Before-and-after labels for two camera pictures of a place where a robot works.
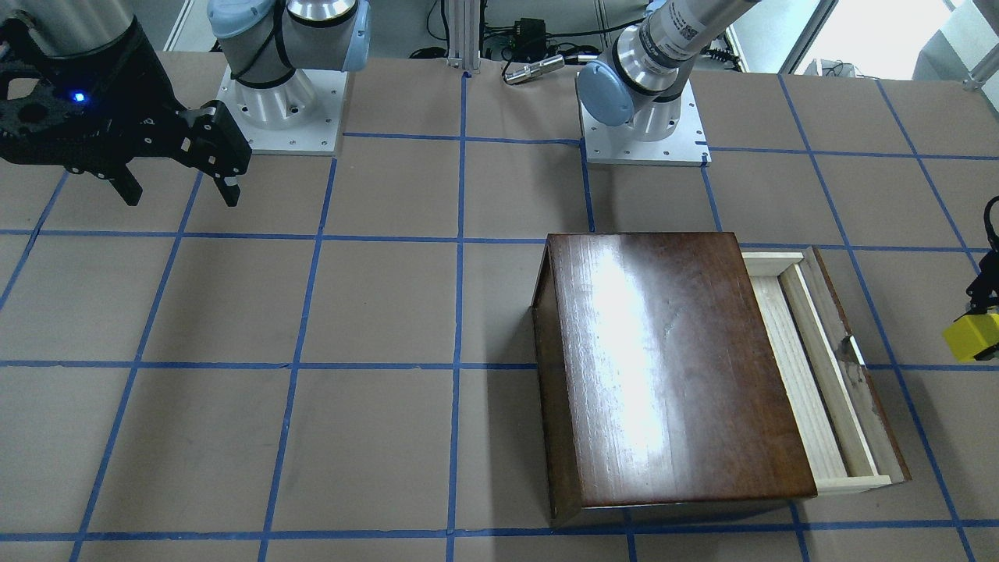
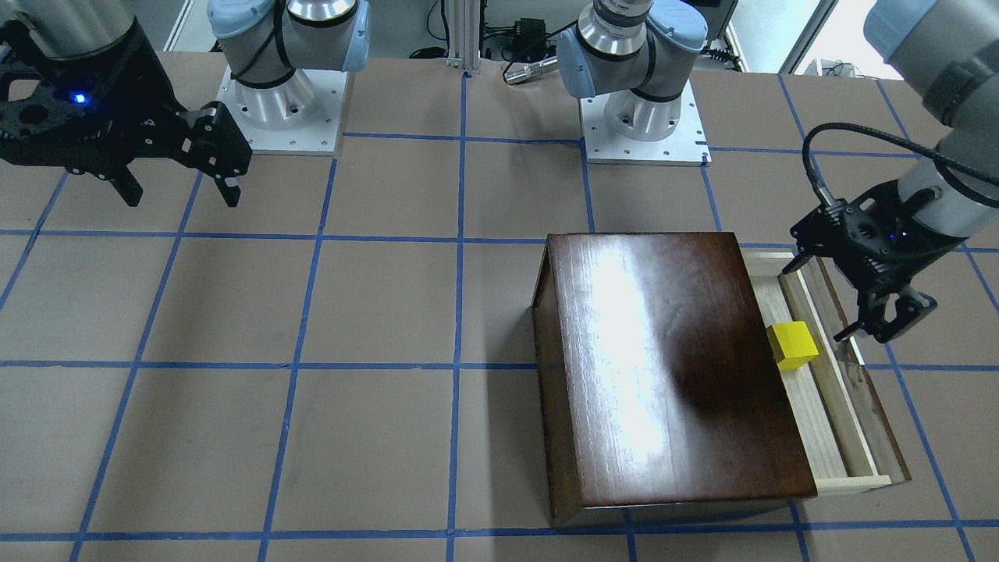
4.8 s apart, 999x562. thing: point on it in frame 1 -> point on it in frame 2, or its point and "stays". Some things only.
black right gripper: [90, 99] stays
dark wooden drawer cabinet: [654, 383] stays
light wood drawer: [848, 439] stays
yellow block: [972, 334] -> [792, 343]
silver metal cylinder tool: [536, 69] stays
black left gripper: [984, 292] -> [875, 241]
